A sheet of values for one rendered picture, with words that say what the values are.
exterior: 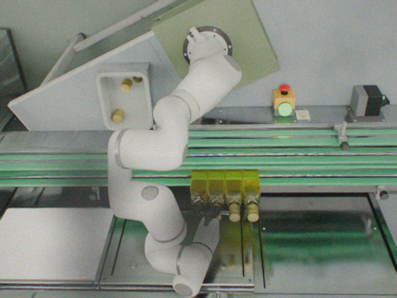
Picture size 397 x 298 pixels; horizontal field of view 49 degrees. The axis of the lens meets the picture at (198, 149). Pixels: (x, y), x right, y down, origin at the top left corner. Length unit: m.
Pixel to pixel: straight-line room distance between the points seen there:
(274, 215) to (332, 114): 0.41
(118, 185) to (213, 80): 0.31
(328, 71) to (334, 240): 0.57
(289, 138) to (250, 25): 0.39
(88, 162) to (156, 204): 0.72
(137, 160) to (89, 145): 0.74
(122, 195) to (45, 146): 0.80
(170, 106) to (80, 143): 0.78
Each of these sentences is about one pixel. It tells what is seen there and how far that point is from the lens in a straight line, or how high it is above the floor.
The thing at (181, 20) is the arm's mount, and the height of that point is 0.84.
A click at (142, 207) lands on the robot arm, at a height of 1.48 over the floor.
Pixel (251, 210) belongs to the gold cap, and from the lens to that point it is 1.38.
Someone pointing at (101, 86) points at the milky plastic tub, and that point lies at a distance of 1.53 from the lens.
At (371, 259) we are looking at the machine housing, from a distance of 1.54.
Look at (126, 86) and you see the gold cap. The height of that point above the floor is 0.81.
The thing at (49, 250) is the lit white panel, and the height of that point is 1.19.
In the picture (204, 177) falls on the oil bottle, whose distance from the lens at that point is 1.48.
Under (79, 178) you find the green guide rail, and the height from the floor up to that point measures 0.93.
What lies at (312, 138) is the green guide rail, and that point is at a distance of 1.50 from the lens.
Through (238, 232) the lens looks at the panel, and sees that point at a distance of 1.51.
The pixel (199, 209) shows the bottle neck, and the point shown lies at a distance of 1.38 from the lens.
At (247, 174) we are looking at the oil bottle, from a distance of 1.49.
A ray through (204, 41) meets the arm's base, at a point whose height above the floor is 0.89.
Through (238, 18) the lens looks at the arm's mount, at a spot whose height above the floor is 0.84.
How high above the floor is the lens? 2.14
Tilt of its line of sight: 54 degrees down
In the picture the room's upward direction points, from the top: 176 degrees counter-clockwise
